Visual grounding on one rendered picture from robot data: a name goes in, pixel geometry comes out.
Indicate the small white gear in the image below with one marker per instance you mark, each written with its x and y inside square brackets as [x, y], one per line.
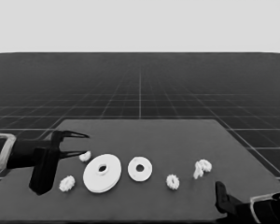
[62, 186]
[208, 164]
[82, 158]
[169, 183]

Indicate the large thick white disc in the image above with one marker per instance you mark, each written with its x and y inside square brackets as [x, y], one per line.
[95, 178]

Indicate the white round carrier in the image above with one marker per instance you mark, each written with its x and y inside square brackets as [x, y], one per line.
[147, 172]

